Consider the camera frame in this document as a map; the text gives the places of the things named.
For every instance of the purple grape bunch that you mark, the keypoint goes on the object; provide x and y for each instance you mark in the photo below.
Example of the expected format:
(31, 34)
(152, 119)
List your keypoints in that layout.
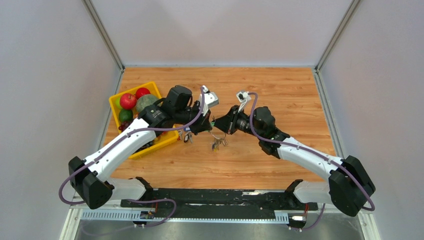
(124, 125)

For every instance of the silver keyring with keys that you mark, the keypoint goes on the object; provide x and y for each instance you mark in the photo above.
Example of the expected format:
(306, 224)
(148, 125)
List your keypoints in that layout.
(218, 141)

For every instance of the light green apple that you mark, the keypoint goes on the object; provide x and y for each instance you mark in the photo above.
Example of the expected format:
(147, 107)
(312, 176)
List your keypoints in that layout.
(117, 103)

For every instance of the green netted melon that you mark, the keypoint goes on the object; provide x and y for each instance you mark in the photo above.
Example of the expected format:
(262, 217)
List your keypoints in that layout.
(144, 101)

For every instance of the green lime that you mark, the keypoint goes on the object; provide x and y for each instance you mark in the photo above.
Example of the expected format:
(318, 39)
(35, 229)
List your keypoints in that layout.
(125, 115)

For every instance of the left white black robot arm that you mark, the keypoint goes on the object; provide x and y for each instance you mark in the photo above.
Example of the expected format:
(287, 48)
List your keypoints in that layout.
(91, 176)

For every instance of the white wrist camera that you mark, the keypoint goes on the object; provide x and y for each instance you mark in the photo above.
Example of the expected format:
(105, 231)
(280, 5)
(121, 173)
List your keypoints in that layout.
(243, 97)
(207, 99)

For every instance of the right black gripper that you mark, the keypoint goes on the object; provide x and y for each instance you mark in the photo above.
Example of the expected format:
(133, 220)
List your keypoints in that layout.
(227, 123)

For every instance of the grey slotted cable duct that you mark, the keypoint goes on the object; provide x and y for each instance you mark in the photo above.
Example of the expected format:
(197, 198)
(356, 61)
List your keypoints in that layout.
(139, 215)

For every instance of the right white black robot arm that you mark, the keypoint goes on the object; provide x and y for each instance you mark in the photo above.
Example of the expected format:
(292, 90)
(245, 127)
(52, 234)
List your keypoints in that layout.
(346, 185)

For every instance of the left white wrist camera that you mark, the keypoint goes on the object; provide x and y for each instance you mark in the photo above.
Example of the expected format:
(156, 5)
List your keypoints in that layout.
(207, 99)

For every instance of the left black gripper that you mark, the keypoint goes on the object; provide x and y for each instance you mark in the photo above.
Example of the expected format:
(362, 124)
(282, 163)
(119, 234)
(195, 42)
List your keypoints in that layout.
(203, 125)

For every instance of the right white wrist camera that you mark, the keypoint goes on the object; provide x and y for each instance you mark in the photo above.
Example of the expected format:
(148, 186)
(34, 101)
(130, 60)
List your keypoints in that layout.
(243, 97)

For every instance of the red apple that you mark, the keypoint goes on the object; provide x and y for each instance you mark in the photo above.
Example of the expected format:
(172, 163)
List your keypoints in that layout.
(142, 91)
(128, 101)

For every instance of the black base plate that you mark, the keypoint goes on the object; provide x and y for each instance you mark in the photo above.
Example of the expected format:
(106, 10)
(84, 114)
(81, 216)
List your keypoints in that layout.
(214, 203)

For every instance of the yellow plastic tray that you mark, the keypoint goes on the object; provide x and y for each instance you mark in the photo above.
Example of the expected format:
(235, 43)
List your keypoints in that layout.
(162, 141)

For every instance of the removed keys with tags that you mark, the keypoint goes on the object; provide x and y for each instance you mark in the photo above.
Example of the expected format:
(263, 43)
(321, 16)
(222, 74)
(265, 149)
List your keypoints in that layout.
(186, 136)

